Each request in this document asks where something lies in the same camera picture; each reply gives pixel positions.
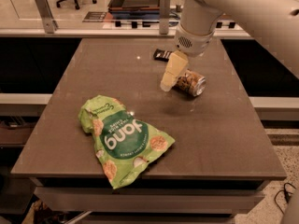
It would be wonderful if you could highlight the green chips bag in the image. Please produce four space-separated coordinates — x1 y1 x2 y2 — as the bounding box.
78 95 175 189

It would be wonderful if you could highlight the middle metal glass bracket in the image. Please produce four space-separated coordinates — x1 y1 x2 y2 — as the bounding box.
159 0 170 35

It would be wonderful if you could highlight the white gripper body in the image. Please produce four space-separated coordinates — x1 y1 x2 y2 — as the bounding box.
175 22 215 57

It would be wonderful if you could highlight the black snack bar wrapper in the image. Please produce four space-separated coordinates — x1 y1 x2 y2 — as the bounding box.
153 49 172 62

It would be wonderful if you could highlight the metal glass bracket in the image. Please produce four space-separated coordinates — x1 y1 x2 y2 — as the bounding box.
35 0 58 34
159 0 170 35

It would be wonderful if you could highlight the orange drink can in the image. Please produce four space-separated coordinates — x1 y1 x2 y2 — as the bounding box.
175 70 206 97

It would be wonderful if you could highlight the black cable on floor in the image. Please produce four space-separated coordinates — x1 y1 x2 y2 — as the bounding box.
274 182 297 215

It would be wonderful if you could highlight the black floor sign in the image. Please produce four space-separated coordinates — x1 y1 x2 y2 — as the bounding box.
83 11 106 22

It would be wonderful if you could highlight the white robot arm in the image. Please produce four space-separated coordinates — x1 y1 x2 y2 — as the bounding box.
160 0 299 91

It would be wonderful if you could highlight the left metal glass bracket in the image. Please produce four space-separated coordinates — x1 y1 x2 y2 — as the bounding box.
35 0 58 34

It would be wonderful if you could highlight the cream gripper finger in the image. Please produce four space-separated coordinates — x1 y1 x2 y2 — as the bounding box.
160 50 189 91

